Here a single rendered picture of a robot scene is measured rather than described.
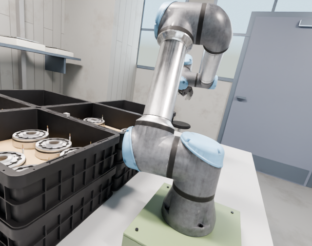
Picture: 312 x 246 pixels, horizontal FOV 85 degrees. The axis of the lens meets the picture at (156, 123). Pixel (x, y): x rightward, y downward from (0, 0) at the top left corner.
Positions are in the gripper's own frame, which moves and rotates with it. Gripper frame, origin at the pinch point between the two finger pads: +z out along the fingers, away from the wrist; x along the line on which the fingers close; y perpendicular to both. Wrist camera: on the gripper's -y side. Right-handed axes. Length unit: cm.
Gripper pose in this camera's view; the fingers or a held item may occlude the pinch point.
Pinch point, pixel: (186, 95)
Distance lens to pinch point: 128.1
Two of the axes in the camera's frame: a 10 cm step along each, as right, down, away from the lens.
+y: -7.8, 5.9, -2.2
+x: 6.2, 6.4, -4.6
